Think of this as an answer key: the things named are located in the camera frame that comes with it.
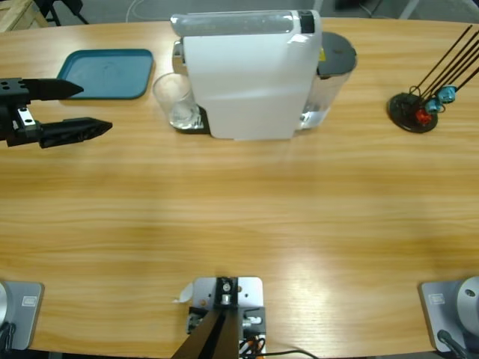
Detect white capsule coffee machine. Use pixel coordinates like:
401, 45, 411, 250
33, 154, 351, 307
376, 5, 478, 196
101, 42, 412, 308
170, 9, 323, 142

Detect grey metal frame leg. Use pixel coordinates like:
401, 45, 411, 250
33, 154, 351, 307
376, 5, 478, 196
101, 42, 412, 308
397, 0, 421, 19

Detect thin white cable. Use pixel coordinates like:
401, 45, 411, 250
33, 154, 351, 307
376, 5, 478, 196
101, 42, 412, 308
125, 0, 188, 19

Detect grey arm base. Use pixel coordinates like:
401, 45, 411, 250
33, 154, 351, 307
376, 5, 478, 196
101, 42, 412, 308
0, 280, 45, 352
418, 275, 479, 352

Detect black base cable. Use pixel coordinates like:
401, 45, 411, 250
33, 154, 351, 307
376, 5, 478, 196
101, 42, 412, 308
0, 320, 18, 352
436, 328, 469, 359

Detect white block with dark post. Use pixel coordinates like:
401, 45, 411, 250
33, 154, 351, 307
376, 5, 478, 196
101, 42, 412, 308
174, 275, 267, 359

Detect teal plastic tray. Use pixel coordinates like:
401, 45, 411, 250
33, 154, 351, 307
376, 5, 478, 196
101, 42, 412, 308
61, 49, 155, 101

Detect clear drinking glass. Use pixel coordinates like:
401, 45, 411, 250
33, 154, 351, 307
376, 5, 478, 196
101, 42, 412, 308
152, 73, 203, 131

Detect orange wires at white block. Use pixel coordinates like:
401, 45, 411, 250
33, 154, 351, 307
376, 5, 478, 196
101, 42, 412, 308
239, 334, 265, 355

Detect white tape tab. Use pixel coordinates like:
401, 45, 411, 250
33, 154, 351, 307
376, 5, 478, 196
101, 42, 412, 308
172, 282, 195, 304

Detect clear water tank black lid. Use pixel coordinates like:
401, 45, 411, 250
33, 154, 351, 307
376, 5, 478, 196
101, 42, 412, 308
299, 31, 359, 132

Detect black cable at white block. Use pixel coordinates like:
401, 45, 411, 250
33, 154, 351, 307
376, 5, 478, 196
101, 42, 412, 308
261, 349, 323, 359

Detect black capsule holder with rods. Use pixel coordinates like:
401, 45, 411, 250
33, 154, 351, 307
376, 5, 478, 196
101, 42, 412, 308
387, 24, 479, 134

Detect light wooden crate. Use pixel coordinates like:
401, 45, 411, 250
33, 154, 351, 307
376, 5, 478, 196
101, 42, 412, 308
0, 0, 49, 33

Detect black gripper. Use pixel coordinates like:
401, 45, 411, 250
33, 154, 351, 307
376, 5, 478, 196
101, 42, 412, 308
0, 77, 114, 150

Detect black chair legs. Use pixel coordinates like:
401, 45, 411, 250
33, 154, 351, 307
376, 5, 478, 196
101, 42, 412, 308
37, 0, 91, 27

